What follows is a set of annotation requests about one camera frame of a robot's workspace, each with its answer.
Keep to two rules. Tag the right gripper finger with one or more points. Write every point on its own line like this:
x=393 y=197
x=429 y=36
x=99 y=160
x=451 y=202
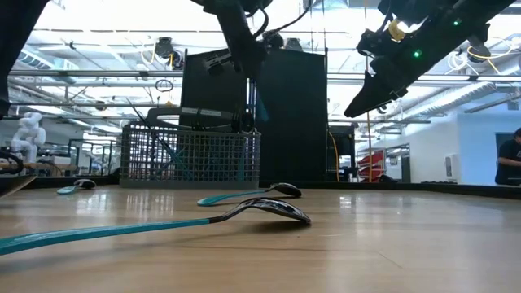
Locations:
x=372 y=99

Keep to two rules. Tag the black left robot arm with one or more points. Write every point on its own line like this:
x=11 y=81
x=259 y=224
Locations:
x=20 y=40

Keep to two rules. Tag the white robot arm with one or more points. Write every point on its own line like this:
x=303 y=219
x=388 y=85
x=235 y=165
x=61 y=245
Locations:
x=28 y=134

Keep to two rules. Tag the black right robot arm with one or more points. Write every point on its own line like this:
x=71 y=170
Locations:
x=480 y=16

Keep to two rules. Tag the thin yellow vertical pole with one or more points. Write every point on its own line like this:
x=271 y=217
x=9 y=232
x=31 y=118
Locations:
x=368 y=142

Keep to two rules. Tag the black cabinet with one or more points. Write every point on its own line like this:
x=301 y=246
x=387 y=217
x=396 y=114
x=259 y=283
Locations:
x=346 y=142

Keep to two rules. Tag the red storage bins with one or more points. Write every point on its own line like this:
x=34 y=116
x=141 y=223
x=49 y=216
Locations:
x=372 y=163

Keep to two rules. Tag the grey mesh cutlery basket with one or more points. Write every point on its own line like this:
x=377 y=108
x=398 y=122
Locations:
x=203 y=163

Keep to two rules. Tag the person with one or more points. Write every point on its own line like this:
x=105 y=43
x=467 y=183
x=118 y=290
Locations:
x=509 y=163

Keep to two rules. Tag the grey horizontal beam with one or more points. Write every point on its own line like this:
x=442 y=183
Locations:
x=102 y=73

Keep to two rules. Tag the wooden workbench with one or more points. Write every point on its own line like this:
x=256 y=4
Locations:
x=49 y=167

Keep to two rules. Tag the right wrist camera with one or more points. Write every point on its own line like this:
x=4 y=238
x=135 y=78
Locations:
x=374 y=42

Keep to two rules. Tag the white ribbed air duct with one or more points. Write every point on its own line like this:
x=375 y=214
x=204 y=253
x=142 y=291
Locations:
x=456 y=97

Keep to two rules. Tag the black table edge rail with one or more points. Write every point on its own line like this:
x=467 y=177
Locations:
x=356 y=185

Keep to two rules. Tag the white wall box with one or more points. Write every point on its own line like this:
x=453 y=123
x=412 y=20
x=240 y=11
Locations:
x=450 y=167

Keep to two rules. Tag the silver air duct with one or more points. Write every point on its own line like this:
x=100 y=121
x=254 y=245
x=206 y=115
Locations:
x=61 y=65

